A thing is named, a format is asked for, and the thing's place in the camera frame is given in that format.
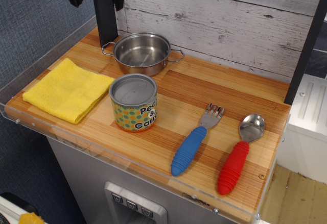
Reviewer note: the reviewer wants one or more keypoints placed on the silver dispenser button panel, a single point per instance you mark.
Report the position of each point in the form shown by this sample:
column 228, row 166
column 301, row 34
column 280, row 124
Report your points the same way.
column 128, row 207

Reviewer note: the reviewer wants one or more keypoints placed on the clear acrylic counter guard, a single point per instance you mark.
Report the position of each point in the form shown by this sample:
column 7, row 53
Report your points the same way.
column 184, row 89

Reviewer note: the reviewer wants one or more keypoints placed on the blue handled fork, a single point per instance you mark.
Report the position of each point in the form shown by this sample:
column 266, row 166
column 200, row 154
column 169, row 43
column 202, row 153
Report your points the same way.
column 187, row 150

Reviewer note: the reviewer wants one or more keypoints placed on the black vertical post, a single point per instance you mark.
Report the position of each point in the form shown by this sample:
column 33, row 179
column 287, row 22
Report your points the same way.
column 306, row 52
column 106, row 20

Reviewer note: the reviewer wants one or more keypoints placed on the red handled spoon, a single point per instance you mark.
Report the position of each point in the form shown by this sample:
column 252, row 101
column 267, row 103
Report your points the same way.
column 251, row 129

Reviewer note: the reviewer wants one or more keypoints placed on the white toy sink unit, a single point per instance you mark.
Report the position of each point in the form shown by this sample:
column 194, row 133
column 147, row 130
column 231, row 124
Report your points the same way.
column 303, row 145

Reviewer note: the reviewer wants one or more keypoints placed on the black left vertical post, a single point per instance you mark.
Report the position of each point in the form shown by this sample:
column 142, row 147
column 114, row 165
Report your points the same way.
column 106, row 20

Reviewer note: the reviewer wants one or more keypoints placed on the peas and carrots toy can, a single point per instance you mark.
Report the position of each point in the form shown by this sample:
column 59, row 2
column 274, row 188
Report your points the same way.
column 134, row 101

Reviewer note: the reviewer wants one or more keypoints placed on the folded yellow cloth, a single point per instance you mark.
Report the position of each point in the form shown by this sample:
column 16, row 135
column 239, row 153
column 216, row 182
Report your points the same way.
column 68, row 92

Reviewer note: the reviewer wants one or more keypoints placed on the grey toy fridge cabinet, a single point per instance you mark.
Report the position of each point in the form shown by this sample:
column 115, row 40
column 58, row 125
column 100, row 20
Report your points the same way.
column 86, row 176

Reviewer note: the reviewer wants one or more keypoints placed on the black right vertical post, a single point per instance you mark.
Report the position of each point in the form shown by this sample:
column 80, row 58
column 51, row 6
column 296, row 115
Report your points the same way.
column 306, row 52

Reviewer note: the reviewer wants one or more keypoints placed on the small stainless steel pot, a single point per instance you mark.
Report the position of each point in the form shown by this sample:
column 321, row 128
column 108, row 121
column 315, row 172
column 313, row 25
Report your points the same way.
column 146, row 53

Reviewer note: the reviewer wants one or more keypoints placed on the orange yellow object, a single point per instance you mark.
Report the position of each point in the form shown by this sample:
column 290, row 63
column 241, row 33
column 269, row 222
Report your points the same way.
column 30, row 218

